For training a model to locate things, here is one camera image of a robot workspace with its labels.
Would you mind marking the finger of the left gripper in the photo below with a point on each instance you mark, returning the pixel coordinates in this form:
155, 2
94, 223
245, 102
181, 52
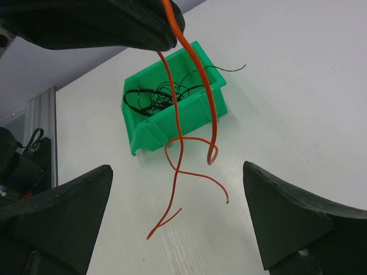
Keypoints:
59, 25

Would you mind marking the green plastic bin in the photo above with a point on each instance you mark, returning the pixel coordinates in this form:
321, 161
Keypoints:
149, 128

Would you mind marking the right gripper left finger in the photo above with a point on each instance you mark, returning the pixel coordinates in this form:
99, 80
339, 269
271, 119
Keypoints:
55, 232

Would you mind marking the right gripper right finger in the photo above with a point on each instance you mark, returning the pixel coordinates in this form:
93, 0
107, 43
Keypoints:
298, 232

